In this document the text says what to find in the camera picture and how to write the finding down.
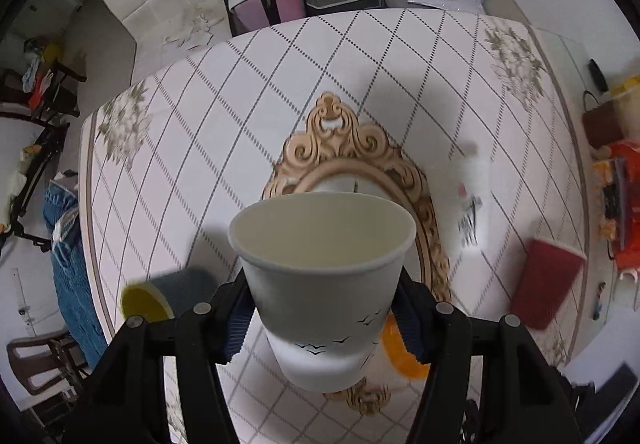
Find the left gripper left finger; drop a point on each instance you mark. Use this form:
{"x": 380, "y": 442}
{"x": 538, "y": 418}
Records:
{"x": 124, "y": 398}

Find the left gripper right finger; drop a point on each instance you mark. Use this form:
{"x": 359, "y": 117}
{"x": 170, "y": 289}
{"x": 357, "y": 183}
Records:
{"x": 487, "y": 378}

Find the teal cup yellow inside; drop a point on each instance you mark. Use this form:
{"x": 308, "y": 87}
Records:
{"x": 169, "y": 295}

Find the orange white paper cup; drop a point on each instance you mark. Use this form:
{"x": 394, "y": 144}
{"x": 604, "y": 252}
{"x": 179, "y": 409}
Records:
{"x": 401, "y": 359}

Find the red paper cup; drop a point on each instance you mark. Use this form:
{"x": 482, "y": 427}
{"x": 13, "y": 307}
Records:
{"x": 549, "y": 271}

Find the small figurine toy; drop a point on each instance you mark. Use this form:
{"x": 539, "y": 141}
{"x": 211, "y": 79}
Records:
{"x": 598, "y": 301}

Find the blue denim cloth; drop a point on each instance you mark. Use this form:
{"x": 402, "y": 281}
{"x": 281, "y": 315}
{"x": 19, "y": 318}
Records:
{"x": 60, "y": 214}

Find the red plastic bag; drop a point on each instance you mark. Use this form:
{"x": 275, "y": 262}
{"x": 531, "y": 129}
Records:
{"x": 617, "y": 182}

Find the black side chair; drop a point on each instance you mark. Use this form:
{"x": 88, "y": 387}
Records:
{"x": 47, "y": 88}

